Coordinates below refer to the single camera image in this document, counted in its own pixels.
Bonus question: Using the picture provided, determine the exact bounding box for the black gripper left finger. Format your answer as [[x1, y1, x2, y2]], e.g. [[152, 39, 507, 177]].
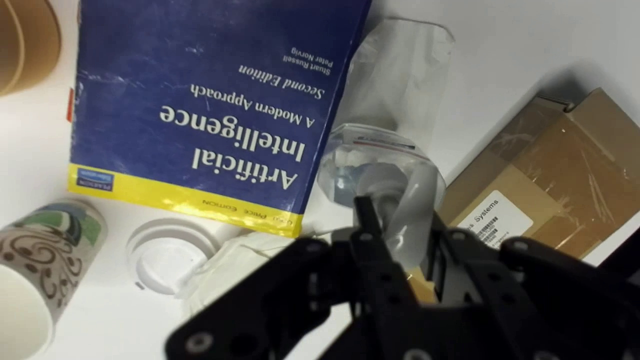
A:
[[167, 195, 429, 360]]

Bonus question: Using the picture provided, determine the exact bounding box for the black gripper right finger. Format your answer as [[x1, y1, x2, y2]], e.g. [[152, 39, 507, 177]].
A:
[[427, 212, 640, 360]]

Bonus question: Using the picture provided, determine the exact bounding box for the clear pump bottle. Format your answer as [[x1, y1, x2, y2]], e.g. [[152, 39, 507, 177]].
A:
[[313, 120, 450, 269]]

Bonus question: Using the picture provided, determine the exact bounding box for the brown cardboard box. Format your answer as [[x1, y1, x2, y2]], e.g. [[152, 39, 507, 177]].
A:
[[436, 87, 640, 264]]

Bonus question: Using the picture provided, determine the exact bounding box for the blue Artificial Intelligence textbook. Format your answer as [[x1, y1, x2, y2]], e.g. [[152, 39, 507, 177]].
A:
[[67, 0, 375, 240]]

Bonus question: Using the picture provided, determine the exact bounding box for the patterned paper coffee cup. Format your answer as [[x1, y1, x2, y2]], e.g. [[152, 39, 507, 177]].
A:
[[0, 198, 111, 360]]

